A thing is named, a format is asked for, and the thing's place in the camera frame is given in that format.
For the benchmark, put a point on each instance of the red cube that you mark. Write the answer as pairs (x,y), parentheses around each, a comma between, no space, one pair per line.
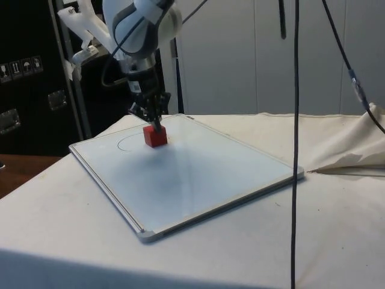
(155,139)

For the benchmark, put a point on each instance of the whiteboard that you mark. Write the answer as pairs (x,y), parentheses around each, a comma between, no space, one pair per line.
(192,171)

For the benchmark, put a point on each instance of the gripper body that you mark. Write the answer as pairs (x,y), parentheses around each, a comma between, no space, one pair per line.
(142,84)

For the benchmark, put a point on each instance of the white plastic bracket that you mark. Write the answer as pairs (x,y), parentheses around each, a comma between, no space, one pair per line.
(78,21)

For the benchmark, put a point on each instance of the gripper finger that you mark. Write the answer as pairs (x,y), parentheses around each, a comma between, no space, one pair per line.
(143,110)
(164,102)

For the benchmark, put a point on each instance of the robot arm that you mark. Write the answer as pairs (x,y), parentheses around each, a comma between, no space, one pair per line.
(136,40)

